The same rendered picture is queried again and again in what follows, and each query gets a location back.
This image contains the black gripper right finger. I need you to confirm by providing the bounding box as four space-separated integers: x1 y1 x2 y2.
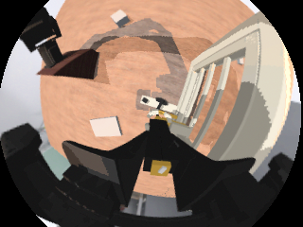
171 133 257 213

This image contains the white rectangular block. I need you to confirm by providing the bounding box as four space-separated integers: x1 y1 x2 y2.
238 58 243 65

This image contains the beige flat rectangular block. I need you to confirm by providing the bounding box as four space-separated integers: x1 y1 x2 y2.
90 116 122 137

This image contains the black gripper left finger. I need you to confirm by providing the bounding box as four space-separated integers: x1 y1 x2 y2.
62 131 149 208

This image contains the white cube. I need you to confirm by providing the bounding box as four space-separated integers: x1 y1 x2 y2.
111 9 129 27

